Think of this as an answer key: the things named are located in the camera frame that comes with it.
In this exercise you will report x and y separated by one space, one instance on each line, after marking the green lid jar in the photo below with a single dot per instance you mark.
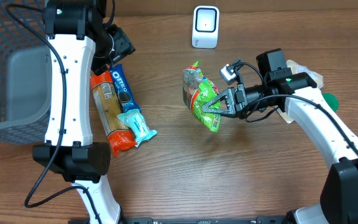
332 101

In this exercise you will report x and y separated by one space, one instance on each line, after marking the teal snack packet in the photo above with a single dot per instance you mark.
136 122

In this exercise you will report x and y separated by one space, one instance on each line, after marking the white barcode scanner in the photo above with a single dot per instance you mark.
205 28

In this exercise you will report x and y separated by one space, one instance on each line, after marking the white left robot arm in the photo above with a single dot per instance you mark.
81 44

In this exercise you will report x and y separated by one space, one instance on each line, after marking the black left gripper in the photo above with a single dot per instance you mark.
125 49

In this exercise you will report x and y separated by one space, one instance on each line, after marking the dark grey plastic basket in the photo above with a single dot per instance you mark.
25 78

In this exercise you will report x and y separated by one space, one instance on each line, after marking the red snack packet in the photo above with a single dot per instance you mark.
118 134

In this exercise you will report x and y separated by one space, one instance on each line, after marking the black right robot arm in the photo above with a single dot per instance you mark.
298 95

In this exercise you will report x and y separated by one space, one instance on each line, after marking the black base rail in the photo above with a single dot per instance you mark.
257 220

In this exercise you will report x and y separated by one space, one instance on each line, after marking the green snack packet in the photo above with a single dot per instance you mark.
197 91

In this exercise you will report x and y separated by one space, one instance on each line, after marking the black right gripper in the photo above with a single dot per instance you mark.
235 101

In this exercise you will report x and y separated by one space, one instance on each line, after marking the blue Oreo cookie pack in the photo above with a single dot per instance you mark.
122 89

